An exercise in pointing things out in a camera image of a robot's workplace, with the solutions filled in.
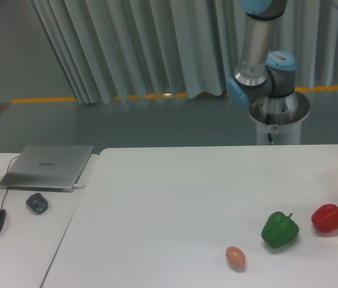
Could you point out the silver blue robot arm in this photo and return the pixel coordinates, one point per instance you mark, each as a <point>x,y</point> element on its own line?
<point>259,54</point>

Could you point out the pale green pleated curtain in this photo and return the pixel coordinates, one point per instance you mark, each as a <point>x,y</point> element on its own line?
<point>116,49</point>

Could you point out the silver closed laptop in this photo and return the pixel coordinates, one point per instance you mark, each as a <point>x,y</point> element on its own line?
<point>55,168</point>

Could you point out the brown egg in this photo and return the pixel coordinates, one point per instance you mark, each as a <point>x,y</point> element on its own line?
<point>235,257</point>

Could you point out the green bell pepper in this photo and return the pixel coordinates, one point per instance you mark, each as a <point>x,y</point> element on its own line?
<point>279,230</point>

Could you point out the small black plastic gadget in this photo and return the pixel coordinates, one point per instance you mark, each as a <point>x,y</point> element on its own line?
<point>37,203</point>

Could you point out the red bell pepper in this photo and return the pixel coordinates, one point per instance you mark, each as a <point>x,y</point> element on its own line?
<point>325,218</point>

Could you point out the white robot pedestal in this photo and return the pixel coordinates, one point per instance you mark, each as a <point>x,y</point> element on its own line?
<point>278,120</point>

